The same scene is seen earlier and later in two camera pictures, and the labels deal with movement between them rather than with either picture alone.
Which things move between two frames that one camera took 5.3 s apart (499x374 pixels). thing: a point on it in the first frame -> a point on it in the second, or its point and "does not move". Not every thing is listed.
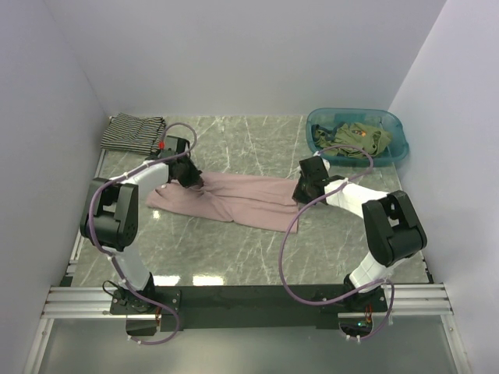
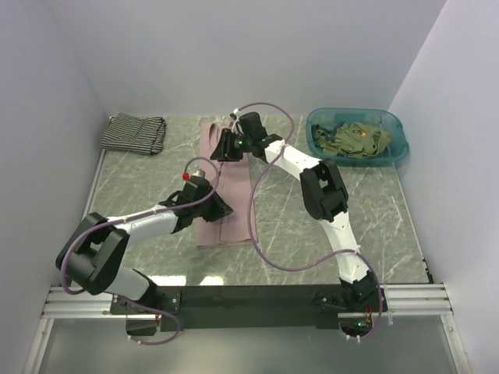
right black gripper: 297,194 -> 221,153
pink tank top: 263,202 -> 207,170
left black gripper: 194,178 -> 221,209
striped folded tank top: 134,134 does not move
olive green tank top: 369,137 does not move
